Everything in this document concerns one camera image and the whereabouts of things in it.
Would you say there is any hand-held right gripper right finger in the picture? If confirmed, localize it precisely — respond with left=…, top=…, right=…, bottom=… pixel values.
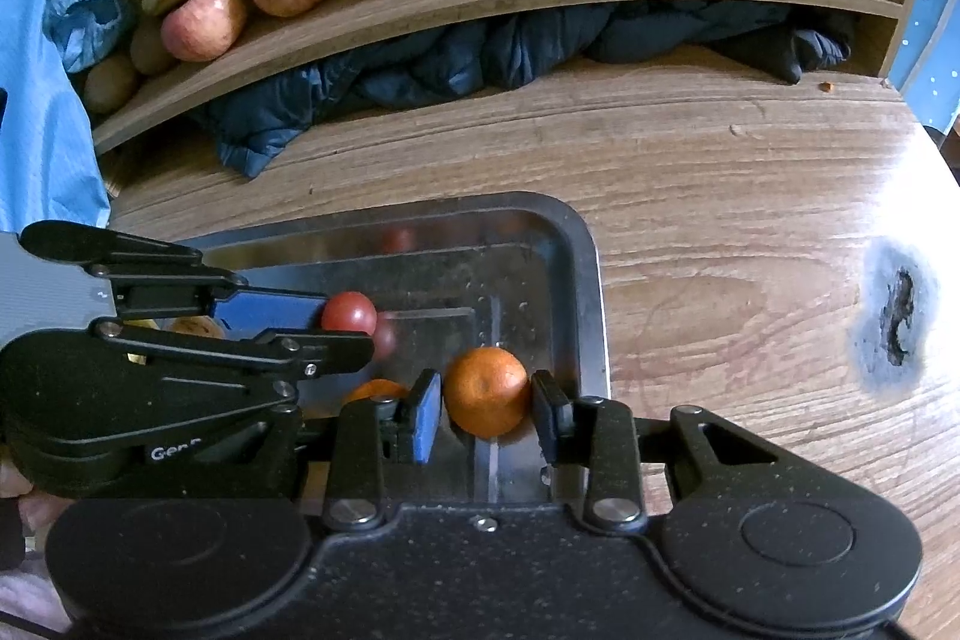
left=531, top=370, right=875, bottom=534

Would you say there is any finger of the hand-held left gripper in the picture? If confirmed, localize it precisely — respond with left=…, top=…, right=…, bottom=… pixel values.
left=90, top=319, right=376, bottom=378
left=19, top=220, right=331, bottom=332

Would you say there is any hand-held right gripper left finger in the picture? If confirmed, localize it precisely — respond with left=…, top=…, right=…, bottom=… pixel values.
left=199, top=368, right=443, bottom=532

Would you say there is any red cherry tomato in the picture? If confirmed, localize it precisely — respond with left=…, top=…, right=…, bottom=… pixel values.
left=321, top=290, right=378, bottom=335

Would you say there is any metal tray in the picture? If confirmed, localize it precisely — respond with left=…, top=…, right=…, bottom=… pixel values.
left=180, top=191, right=610, bottom=507

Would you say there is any person's left hand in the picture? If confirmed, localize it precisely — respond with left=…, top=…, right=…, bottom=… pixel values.
left=0, top=462, right=65, bottom=540

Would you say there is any round yellow pepino melon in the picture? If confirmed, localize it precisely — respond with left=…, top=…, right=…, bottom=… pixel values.
left=163, top=316, right=226, bottom=341

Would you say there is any light blue plastic sheet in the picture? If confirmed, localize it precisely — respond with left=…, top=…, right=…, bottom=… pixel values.
left=0, top=0, right=112, bottom=232

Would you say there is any dark blue jacket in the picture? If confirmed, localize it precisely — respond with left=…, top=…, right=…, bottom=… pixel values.
left=191, top=0, right=856, bottom=180

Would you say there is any crumpled blue plastic bag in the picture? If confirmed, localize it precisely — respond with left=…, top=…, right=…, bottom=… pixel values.
left=43, top=0, right=137, bottom=75

